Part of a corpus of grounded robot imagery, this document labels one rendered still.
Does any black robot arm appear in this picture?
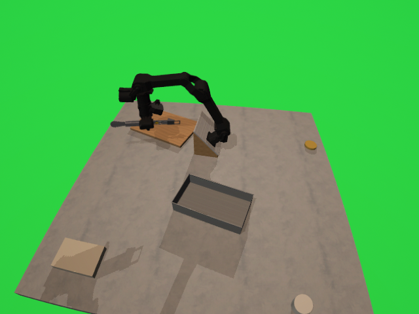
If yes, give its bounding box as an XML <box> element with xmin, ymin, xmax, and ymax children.
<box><xmin>118</xmin><ymin>72</ymin><xmax>230</xmax><ymax>147</ymax></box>

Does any orange-yellow flat disc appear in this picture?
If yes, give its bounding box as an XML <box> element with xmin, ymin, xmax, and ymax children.
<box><xmin>304</xmin><ymin>141</ymin><xmax>317</xmax><ymax>150</ymax></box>

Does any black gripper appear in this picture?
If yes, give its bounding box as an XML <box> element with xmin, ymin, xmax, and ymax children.
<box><xmin>137</xmin><ymin>102</ymin><xmax>154</xmax><ymax>131</ymax></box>

